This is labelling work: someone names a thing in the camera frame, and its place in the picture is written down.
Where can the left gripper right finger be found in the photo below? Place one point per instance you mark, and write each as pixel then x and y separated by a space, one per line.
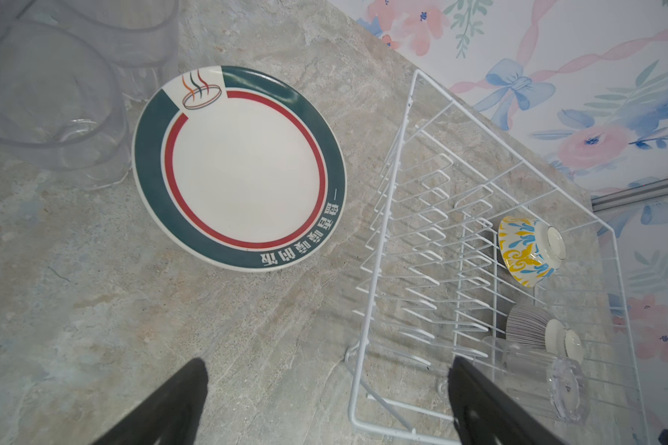
pixel 484 414

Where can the clear glass tumbler front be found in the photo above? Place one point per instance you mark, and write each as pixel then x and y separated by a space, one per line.
pixel 542 383

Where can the right aluminium corner post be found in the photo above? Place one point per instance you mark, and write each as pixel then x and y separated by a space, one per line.
pixel 651 191

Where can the clear glass tumbler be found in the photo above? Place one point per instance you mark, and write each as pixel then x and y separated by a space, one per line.
pixel 542 383
pixel 61 107
pixel 139 38

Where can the yellow patterned ceramic bowl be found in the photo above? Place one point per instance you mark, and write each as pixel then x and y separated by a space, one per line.
pixel 532 250

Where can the white plate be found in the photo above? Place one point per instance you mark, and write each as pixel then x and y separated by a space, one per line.
pixel 239 169

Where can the grey striped ceramic bowl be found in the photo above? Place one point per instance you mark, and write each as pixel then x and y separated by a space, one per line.
pixel 536 328

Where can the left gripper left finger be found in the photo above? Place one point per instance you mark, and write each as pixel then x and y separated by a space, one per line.
pixel 171 415

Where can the white wire dish rack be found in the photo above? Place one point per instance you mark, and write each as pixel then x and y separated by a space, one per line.
pixel 435 287

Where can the clear glass tumbler back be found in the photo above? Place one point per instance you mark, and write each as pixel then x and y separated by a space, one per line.
pixel 139 38

